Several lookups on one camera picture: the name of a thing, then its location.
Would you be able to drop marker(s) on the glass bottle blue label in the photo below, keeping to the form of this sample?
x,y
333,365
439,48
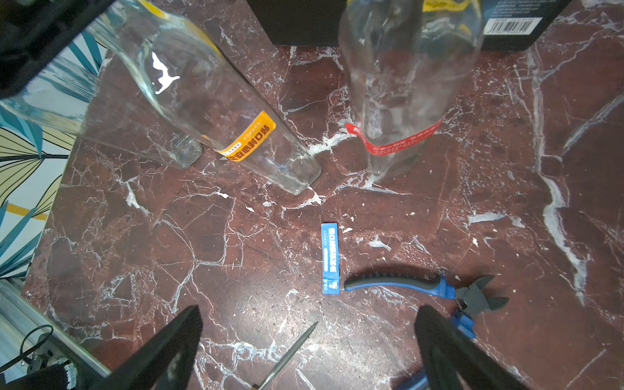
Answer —
x,y
70,96

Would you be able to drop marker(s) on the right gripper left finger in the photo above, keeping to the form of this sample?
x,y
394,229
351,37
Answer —
x,y
165,361

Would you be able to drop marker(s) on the blue handled cutting pliers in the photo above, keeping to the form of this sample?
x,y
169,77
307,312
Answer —
x,y
377,349

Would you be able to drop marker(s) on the glass bottle orange label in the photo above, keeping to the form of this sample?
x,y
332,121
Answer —
x,y
188,80

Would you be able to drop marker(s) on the aluminium front rail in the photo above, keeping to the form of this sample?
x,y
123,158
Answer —
x,y
36,354

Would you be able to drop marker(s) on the orange label sticker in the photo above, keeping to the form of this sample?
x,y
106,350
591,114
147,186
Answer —
x,y
252,138

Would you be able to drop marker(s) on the yellow black screwdriver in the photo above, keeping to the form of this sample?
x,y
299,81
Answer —
x,y
286,358

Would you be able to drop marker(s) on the glass bottle red label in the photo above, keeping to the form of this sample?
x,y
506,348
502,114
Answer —
x,y
406,60

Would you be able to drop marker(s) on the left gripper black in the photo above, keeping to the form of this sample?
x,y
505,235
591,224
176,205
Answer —
x,y
34,32

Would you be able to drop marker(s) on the blue label sticker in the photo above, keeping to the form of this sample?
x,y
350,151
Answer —
x,y
331,259

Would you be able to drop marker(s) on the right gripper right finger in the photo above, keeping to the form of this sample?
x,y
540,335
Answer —
x,y
452,361

